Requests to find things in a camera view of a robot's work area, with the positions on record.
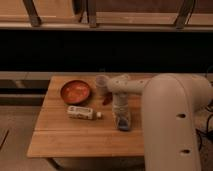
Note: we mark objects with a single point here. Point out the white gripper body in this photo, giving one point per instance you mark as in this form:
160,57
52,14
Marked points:
120,108

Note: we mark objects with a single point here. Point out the white plastic bottle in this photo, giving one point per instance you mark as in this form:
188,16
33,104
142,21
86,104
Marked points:
83,113

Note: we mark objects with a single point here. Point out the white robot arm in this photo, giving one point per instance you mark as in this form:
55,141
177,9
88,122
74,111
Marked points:
168,104

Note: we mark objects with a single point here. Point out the orange bowl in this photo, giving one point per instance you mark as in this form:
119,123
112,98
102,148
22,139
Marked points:
75,92

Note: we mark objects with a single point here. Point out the wooden table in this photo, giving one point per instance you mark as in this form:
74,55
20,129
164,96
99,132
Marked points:
57,135

